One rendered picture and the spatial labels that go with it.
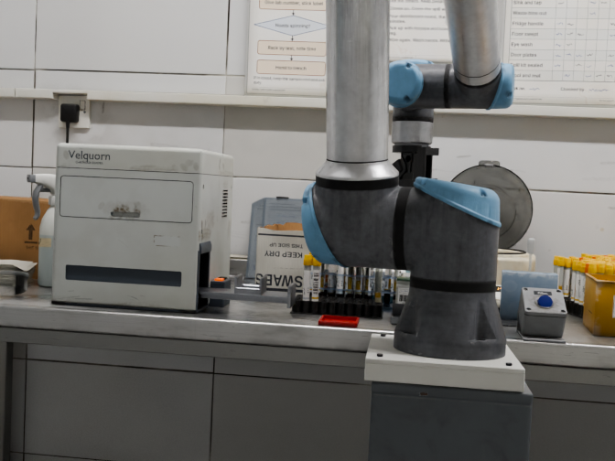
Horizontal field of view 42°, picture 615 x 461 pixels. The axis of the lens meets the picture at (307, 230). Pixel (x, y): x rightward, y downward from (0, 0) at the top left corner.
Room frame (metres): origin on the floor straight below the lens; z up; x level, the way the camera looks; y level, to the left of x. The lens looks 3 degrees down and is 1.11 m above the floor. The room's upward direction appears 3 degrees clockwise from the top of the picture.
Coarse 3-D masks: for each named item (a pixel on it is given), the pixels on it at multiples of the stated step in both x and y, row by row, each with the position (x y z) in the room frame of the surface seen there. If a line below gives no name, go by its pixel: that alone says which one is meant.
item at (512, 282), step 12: (504, 276) 1.50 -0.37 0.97; (516, 276) 1.49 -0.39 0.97; (528, 276) 1.49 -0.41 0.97; (540, 276) 1.48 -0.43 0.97; (552, 276) 1.48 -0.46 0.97; (504, 288) 1.49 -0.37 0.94; (516, 288) 1.49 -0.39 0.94; (552, 288) 1.48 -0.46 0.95; (504, 300) 1.49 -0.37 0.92; (516, 300) 1.49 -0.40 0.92; (504, 312) 1.49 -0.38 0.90; (516, 312) 1.49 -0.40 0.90; (504, 324) 1.48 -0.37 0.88; (516, 324) 1.48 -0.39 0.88
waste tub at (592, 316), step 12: (588, 276) 1.49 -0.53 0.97; (600, 276) 1.54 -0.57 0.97; (612, 276) 1.53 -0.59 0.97; (588, 288) 1.50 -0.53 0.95; (600, 288) 1.42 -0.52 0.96; (612, 288) 1.41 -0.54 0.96; (588, 300) 1.49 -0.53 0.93; (600, 300) 1.42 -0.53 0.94; (612, 300) 1.41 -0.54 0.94; (588, 312) 1.48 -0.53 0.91; (600, 312) 1.42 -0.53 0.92; (612, 312) 1.41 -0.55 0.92; (588, 324) 1.47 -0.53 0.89; (600, 324) 1.42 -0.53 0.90; (612, 324) 1.41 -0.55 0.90; (600, 336) 1.42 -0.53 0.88; (612, 336) 1.41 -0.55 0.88
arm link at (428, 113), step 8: (400, 112) 1.46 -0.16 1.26; (408, 112) 1.45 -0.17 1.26; (416, 112) 1.45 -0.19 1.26; (424, 112) 1.45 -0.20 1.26; (432, 112) 1.47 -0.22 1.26; (400, 120) 1.46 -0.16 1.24; (408, 120) 1.45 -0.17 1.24; (416, 120) 1.45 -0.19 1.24; (424, 120) 1.45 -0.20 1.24; (432, 120) 1.47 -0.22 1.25
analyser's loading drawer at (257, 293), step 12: (240, 276) 1.49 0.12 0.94; (264, 276) 1.48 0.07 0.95; (204, 288) 1.51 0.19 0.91; (216, 288) 1.51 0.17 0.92; (240, 288) 1.45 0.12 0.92; (252, 288) 1.45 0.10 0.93; (264, 288) 1.49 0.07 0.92; (288, 288) 1.44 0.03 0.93; (240, 300) 1.46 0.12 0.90; (252, 300) 1.45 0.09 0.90; (264, 300) 1.45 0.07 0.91; (276, 300) 1.45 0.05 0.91; (288, 300) 1.44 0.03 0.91
